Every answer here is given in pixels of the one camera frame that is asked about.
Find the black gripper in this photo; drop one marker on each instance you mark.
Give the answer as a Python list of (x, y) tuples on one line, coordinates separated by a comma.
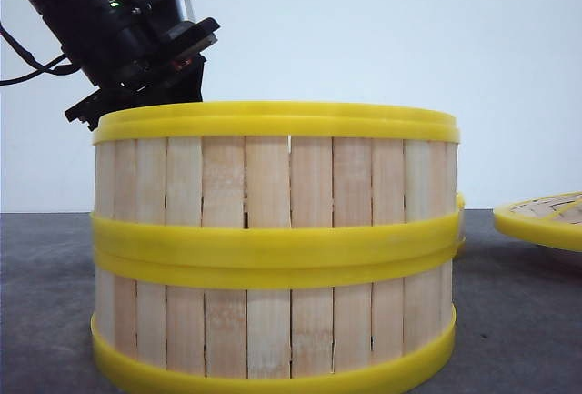
[(144, 53)]

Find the woven bamboo steamer lid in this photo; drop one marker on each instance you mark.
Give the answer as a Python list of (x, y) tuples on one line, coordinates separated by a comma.
[(553, 221)]

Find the bamboo steamer basket yellow rims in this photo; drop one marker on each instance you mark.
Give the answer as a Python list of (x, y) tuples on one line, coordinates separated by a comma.
[(461, 230)]

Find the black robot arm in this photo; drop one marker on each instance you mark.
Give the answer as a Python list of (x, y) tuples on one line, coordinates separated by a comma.
[(71, 21)]

